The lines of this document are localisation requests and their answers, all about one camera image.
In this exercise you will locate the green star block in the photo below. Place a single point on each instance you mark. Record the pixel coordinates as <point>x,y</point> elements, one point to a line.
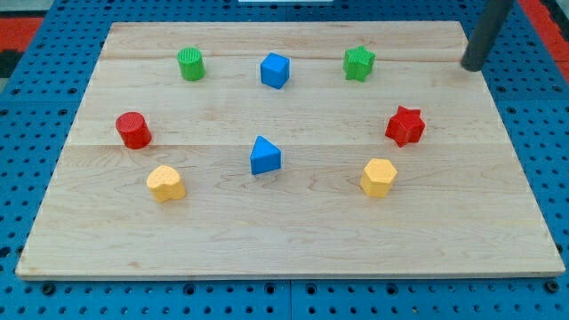
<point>358,63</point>

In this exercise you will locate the red star block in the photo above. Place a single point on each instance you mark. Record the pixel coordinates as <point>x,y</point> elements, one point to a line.
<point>405,126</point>

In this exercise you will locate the wooden board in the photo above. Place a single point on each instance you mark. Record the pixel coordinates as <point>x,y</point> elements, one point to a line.
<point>459,207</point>

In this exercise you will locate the blue triangle block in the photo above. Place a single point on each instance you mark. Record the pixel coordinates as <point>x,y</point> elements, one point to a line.
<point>265,156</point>

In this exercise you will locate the blue cube block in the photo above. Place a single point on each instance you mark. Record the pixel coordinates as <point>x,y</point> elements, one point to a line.
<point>275,70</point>

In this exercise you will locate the yellow hexagon block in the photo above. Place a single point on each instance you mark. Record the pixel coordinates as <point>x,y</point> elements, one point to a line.
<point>378,177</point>

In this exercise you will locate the yellow heart block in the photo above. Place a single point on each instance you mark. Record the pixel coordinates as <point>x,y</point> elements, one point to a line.
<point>165,183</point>

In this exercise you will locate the green cylinder block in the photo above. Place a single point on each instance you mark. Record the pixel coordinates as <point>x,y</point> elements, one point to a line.
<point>191,64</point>

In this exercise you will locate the red cylinder block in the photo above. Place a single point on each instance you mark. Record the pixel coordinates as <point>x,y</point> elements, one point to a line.
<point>133,130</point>

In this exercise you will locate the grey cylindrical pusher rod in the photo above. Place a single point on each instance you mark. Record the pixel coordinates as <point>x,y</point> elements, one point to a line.
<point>485,33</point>

